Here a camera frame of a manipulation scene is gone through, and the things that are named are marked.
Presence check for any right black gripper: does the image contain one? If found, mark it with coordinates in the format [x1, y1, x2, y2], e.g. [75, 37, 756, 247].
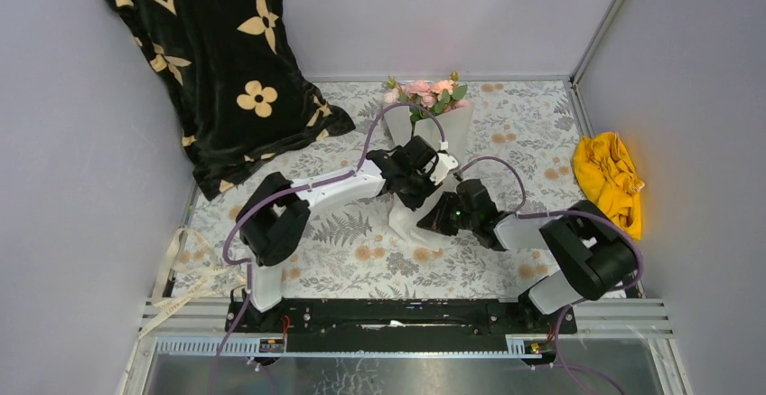
[417, 192, 478, 237]

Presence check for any white translucent wrapping paper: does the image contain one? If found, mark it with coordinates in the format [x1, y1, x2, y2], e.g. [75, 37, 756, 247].
[383, 103, 474, 250]

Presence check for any pink fake flower bouquet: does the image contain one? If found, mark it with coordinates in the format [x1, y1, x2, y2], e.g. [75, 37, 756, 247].
[383, 71, 471, 116]

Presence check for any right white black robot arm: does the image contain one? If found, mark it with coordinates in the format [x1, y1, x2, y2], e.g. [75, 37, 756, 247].
[417, 179, 643, 334]

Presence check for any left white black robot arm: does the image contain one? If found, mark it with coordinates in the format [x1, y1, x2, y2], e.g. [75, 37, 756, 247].
[234, 136, 459, 333]

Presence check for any black blanket with cream flowers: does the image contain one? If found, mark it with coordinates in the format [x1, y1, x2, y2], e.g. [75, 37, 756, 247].
[106, 0, 354, 200]

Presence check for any floral patterned table mat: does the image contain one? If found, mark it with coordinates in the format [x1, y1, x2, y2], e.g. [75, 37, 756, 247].
[189, 80, 583, 298]

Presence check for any yellow cloth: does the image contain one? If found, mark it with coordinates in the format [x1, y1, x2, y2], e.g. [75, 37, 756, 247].
[572, 132, 645, 240]

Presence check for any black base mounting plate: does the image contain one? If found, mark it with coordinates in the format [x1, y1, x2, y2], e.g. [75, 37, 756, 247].
[224, 298, 578, 353]

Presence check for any cream printed ribbon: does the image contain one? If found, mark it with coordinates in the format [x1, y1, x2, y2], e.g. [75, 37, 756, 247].
[138, 227, 246, 339]

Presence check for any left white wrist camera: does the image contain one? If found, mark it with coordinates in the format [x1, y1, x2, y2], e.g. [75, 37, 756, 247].
[429, 140, 459, 186]

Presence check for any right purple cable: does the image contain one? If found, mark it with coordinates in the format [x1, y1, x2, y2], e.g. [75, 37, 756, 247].
[454, 155, 646, 395]

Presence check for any purple cable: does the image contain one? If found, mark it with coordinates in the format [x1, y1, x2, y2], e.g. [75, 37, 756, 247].
[454, 155, 646, 395]
[206, 101, 450, 395]

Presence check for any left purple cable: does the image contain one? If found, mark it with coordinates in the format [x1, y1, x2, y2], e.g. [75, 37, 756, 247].
[206, 101, 450, 395]

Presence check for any aluminium frame rail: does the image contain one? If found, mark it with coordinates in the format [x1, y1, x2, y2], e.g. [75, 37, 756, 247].
[139, 297, 693, 394]

